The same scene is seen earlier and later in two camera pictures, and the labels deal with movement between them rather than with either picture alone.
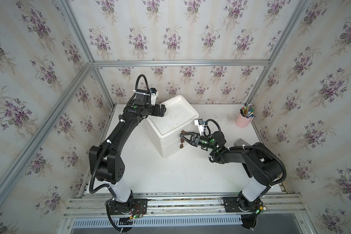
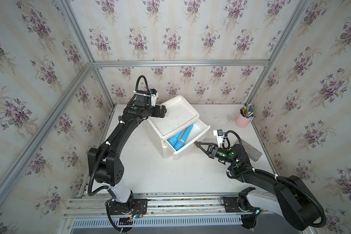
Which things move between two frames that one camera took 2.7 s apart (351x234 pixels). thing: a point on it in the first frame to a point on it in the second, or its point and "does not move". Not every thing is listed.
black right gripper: x=196 y=140 to x=214 y=150
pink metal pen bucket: x=242 y=122 does not move
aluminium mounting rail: x=187 y=205 does not move
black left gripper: x=162 y=109 does not move
